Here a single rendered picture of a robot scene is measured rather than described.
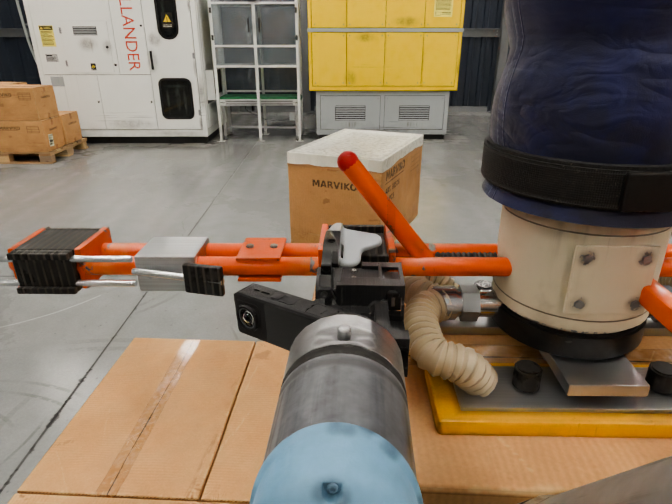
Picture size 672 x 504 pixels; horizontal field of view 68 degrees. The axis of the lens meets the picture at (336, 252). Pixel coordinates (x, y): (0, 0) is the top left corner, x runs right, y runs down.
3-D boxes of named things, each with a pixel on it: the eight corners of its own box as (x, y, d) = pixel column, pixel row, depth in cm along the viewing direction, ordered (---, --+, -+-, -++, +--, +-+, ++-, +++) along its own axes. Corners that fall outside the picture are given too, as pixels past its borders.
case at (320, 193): (344, 205, 264) (344, 128, 248) (418, 215, 249) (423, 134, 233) (290, 244, 213) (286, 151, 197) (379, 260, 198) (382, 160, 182)
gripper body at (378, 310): (397, 323, 52) (406, 399, 41) (315, 321, 52) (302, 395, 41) (400, 256, 49) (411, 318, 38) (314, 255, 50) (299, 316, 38)
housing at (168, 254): (214, 268, 63) (210, 235, 61) (198, 293, 57) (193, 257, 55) (159, 267, 63) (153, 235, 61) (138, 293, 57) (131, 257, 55)
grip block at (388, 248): (388, 264, 64) (390, 221, 61) (394, 301, 55) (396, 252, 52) (323, 264, 64) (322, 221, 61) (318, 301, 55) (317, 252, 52)
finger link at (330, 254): (343, 254, 54) (339, 312, 48) (327, 254, 54) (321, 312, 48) (342, 219, 51) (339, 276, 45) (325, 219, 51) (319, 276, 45)
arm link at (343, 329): (283, 443, 37) (277, 333, 34) (292, 400, 42) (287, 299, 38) (403, 447, 37) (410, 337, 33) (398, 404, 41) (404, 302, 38)
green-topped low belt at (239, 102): (303, 134, 810) (302, 93, 785) (301, 140, 762) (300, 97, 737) (227, 134, 809) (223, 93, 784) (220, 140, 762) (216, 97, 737)
